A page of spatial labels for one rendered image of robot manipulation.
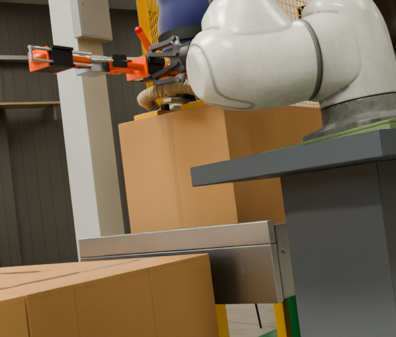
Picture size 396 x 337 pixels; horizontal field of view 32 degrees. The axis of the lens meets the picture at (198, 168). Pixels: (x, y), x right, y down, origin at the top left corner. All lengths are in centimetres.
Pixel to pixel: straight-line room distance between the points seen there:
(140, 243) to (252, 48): 96
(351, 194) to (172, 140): 90
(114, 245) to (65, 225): 861
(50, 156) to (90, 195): 759
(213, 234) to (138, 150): 40
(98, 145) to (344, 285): 205
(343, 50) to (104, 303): 72
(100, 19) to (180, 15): 114
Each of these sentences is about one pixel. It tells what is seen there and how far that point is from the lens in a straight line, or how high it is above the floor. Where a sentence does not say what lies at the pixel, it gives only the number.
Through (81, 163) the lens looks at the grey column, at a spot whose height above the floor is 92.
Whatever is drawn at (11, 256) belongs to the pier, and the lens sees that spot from 1028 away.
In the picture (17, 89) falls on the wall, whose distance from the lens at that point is 1072.
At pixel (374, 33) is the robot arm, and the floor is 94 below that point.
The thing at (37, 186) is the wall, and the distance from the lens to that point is 1060.
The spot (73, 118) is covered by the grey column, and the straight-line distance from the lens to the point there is 322.
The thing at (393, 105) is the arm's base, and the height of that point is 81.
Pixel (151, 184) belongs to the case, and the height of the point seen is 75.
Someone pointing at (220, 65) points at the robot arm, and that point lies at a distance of 122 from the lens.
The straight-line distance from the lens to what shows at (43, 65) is 178.
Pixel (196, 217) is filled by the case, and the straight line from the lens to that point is 200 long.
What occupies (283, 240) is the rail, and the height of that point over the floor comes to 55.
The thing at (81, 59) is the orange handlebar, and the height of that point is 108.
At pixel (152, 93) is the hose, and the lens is 212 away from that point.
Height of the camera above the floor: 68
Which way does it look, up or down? 3 degrees up
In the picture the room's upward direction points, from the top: 7 degrees counter-clockwise
